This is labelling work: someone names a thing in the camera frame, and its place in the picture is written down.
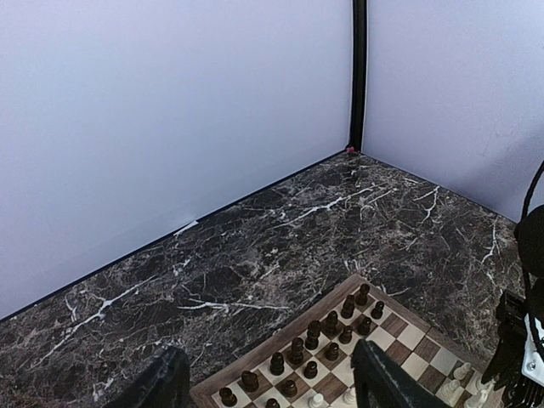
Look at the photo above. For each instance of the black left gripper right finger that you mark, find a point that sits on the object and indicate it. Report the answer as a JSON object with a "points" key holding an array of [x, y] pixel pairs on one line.
{"points": [[376, 374]]}

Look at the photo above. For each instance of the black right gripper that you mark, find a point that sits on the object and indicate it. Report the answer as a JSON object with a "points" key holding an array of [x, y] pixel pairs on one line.
{"points": [[529, 234]]}

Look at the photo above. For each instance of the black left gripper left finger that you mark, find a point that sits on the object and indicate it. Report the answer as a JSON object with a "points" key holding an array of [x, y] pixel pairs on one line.
{"points": [[165, 383]]}

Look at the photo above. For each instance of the wooden chess board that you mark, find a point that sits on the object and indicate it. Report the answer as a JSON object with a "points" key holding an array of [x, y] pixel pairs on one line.
{"points": [[265, 378]]}

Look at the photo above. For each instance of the black chess rook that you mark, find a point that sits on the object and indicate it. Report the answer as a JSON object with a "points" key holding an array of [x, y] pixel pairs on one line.
{"points": [[227, 397], [362, 296]]}

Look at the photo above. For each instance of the black chess king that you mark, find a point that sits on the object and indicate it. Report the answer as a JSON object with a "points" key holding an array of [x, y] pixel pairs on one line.
{"points": [[312, 335]]}

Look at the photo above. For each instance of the black chess queen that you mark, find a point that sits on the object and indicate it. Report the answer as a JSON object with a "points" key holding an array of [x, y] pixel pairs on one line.
{"points": [[295, 355]]}

